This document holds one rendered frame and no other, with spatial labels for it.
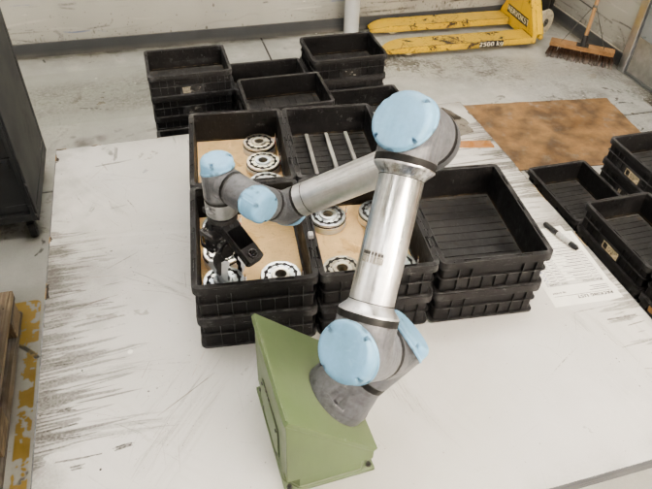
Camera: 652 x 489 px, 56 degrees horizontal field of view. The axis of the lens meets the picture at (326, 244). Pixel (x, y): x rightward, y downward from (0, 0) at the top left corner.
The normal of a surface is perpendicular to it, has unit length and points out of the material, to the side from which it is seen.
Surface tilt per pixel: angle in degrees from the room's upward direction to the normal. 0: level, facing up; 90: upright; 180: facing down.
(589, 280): 0
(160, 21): 90
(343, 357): 58
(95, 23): 90
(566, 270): 0
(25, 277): 0
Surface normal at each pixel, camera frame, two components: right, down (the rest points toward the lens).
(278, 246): 0.03, -0.74
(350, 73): 0.27, 0.65
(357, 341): -0.53, 0.01
